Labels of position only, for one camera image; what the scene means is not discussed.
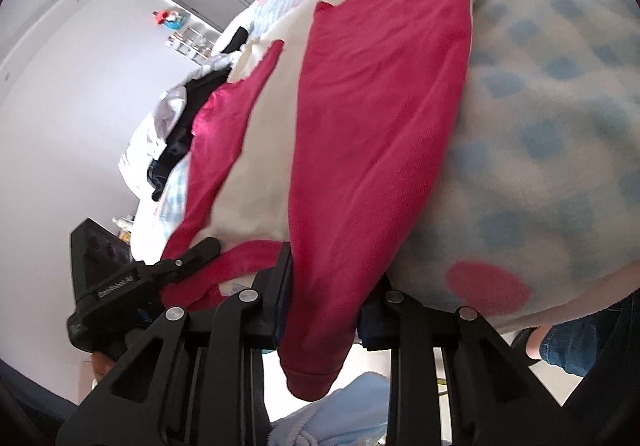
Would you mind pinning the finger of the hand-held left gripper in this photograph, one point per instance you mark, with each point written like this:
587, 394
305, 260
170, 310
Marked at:
200, 248

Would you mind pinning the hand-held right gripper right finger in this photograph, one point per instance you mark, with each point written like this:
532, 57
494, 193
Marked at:
369, 328

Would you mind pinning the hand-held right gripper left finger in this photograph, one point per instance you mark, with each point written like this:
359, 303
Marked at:
282, 296

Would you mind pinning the pink and cream shirt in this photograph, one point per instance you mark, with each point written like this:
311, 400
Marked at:
375, 126

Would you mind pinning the person's left hand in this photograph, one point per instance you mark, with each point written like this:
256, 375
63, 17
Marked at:
104, 368

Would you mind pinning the light blue fleece cloth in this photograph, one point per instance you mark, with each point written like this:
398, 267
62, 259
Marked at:
340, 406

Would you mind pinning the black sandal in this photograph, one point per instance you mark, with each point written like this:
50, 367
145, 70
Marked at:
520, 338

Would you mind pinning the black trousers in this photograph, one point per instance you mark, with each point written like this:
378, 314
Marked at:
192, 91

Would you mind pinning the white crumpled garment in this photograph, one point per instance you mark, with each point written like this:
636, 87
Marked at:
220, 62

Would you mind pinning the white shelf rack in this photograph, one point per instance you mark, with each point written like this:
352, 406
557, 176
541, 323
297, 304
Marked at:
192, 44

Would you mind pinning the small black garment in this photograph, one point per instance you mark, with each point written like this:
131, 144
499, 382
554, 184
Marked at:
239, 39

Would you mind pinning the red and blue plush toy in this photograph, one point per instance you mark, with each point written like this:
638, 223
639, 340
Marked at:
170, 18

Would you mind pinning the printed checked blanket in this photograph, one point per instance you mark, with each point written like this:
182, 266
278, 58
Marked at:
550, 126

